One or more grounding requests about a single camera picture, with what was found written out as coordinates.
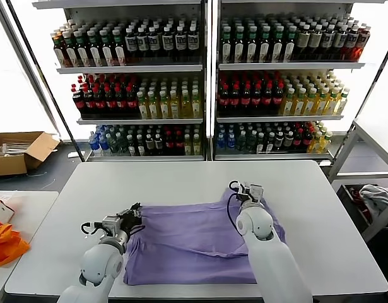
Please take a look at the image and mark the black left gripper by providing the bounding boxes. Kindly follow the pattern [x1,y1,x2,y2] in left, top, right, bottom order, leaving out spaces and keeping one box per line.
[116,203,144,236]

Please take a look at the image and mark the grey metal frame rack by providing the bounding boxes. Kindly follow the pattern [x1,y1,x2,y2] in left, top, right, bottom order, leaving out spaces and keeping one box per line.
[327,119,388,183]

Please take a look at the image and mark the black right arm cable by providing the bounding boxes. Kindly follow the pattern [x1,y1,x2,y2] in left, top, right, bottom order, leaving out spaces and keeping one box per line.
[226,179,245,233]

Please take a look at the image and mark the dark tea bottle white label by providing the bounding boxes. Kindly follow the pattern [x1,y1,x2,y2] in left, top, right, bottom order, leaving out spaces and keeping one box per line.
[271,26,284,63]
[100,28,114,67]
[220,26,233,63]
[62,30,78,68]
[283,26,297,63]
[87,29,102,67]
[112,28,127,66]
[233,26,245,63]
[74,30,90,68]
[245,26,258,63]
[258,26,271,63]

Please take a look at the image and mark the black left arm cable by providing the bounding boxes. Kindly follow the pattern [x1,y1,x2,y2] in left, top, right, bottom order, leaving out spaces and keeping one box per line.
[80,222,105,237]

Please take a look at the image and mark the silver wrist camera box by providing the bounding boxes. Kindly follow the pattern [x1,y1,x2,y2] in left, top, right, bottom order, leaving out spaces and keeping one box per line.
[246,183,265,205]
[101,215,122,238]

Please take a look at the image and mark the red cloth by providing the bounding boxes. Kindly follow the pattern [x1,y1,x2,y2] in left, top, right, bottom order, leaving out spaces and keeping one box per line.
[348,186,371,221]

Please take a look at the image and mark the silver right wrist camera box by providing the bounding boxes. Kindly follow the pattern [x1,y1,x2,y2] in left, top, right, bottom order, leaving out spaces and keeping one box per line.
[246,183,265,205]

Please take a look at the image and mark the small cola bottle red cap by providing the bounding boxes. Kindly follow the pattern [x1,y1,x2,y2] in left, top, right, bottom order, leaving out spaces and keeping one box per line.
[174,129,185,156]
[164,129,175,156]
[292,128,303,152]
[302,128,312,152]

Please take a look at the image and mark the black storage bin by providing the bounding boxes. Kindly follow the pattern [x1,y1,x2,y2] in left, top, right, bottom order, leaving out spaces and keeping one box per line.
[335,183,388,243]

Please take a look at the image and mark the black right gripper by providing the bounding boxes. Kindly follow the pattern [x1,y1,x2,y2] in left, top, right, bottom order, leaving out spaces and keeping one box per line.
[235,182,252,203]

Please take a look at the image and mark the grey metal beam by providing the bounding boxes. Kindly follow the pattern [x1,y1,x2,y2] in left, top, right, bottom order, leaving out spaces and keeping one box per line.
[0,0,62,139]

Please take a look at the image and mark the grey metal drinks shelf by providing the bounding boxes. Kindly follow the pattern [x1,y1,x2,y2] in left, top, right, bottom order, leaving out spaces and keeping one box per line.
[32,0,210,162]
[212,0,388,165]

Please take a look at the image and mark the small yellow juice bottle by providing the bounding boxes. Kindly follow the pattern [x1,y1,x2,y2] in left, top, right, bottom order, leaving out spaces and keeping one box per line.
[307,131,321,153]
[318,131,333,153]

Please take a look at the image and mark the clear green water bottle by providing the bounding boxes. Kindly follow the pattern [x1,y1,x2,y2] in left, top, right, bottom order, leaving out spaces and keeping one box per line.
[236,129,247,153]
[117,133,129,156]
[109,133,120,156]
[246,129,257,153]

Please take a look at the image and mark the open cardboard box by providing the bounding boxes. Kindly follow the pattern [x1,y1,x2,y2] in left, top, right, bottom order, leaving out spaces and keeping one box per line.
[0,131,61,177]

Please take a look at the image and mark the red drink bottle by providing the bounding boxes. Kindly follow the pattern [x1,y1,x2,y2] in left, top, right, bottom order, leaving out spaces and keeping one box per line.
[353,26,370,61]
[343,25,358,61]

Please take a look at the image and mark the grey white crumpled cloth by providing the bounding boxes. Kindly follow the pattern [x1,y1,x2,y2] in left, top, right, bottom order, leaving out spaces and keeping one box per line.
[359,184,388,218]

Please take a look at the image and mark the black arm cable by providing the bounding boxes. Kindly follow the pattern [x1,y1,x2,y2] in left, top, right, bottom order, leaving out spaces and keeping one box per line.
[226,179,245,233]
[80,222,105,237]

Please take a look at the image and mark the black metal pole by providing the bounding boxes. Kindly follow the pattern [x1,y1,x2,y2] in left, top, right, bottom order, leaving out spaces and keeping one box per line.
[6,0,86,162]

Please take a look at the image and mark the purple t-shirt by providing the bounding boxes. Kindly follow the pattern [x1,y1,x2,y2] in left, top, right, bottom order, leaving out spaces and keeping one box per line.
[122,186,288,285]

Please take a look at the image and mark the yellow juice bottle green band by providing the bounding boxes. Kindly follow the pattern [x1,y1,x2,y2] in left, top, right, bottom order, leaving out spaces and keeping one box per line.
[158,89,170,119]
[137,90,150,120]
[191,88,203,119]
[180,88,192,119]
[303,87,318,116]
[325,87,340,116]
[279,88,295,116]
[314,87,329,116]
[291,88,307,116]
[169,89,181,119]
[148,90,160,119]
[335,88,350,116]

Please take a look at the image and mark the small white orange box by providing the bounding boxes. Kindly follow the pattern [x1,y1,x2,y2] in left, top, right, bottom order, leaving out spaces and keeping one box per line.
[0,197,16,225]

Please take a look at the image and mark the blue drink bottle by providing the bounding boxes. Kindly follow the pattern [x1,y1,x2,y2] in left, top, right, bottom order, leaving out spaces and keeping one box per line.
[216,131,227,153]
[88,131,100,155]
[226,131,237,153]
[99,131,111,155]

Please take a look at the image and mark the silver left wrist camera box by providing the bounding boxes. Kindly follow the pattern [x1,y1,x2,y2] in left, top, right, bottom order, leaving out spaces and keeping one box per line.
[101,215,122,238]

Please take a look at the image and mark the small dark bottle beige label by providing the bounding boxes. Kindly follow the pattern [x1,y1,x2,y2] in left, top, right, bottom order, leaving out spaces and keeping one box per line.
[145,133,156,157]
[283,131,294,153]
[154,133,165,157]
[274,131,285,153]

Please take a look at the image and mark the orange cloth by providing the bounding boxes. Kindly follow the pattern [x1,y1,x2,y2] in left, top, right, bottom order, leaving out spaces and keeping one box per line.
[0,223,31,268]

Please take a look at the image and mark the dark bottle blue-white label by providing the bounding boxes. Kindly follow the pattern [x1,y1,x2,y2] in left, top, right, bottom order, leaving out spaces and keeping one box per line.
[125,27,138,59]
[162,26,175,58]
[137,27,150,59]
[175,25,187,58]
[319,25,335,61]
[332,25,347,61]
[148,26,161,59]
[187,25,199,57]

